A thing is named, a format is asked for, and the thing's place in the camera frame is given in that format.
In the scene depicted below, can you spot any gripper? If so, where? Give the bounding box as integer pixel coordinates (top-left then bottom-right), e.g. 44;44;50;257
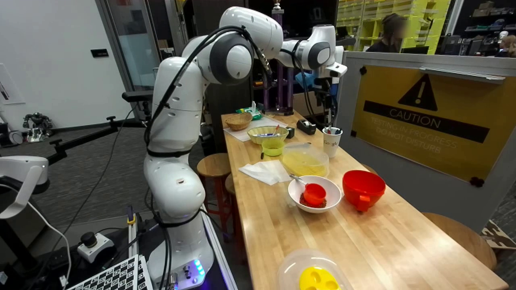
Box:
316;78;338;126

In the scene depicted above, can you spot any yellow-green bowl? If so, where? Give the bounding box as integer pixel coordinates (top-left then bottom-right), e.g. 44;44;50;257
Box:
247;126;289;145

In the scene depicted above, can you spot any white bowl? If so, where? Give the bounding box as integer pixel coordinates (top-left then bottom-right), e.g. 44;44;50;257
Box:
288;175;342;213

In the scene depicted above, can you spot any black tape dispenser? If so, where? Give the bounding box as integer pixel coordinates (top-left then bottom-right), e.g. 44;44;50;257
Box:
297;119;317;135

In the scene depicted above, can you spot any white paper cup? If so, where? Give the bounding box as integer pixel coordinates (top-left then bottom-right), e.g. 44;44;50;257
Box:
322;126;343;158

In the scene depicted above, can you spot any clear plastic container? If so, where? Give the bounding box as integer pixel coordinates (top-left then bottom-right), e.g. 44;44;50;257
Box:
281;142;330;178

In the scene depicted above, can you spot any small green cup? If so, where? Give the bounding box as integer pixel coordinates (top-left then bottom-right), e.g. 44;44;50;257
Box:
261;137;285;157

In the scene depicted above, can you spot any green wipes packet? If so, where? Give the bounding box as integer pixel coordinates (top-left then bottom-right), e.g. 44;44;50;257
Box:
236;101;263;121

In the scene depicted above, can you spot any orange measuring cup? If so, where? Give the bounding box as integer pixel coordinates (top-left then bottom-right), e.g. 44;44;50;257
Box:
303;183;327;207

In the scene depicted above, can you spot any white paper sheet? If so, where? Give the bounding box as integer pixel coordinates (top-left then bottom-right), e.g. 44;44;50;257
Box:
223;116;287;142

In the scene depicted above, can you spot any white napkin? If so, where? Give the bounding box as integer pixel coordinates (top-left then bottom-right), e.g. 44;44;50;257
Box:
239;160;291;186

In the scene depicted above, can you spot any wicker basket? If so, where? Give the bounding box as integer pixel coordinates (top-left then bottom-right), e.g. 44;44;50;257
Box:
225;113;253;131

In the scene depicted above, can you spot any person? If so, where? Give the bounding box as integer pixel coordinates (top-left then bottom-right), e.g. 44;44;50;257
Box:
365;13;408;53
495;35;516;58

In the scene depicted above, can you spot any partition with caution sign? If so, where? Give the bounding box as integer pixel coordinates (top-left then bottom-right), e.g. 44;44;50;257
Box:
336;51;516;233

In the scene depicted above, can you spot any yellow shelf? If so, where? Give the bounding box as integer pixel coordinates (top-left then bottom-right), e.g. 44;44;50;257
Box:
337;0;452;55

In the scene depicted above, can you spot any round wooden stool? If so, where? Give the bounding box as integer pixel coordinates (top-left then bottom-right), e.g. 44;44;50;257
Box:
197;153;233;242
421;212;497;271

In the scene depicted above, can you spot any clear plastic lid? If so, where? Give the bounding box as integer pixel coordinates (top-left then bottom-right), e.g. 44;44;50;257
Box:
276;249;354;290

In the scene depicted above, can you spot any yellow plastic tray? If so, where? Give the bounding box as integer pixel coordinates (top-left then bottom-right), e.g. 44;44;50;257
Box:
299;266;341;290

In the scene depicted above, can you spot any glass door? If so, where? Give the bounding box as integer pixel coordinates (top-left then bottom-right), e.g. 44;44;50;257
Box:
96;0;178;92

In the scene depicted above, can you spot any checkerboard calibration board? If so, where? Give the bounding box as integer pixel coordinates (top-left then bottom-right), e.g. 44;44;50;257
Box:
67;255;154;290

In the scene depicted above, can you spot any emergency stop button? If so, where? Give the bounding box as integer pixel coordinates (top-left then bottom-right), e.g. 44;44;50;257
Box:
77;232;115;263

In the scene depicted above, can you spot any small toy robot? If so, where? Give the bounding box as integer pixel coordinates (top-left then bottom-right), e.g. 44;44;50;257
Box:
22;112;54;143

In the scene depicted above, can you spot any white headset device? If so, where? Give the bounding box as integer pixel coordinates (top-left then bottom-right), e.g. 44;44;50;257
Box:
0;156;50;220

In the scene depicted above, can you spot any orange bowl with handle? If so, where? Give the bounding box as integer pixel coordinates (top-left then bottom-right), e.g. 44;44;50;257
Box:
342;170;386;213

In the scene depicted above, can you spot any black cable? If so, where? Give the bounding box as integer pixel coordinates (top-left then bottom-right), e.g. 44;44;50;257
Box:
34;106;139;278

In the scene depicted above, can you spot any white cable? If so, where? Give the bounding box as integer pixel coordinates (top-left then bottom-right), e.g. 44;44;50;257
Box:
0;183;72;288

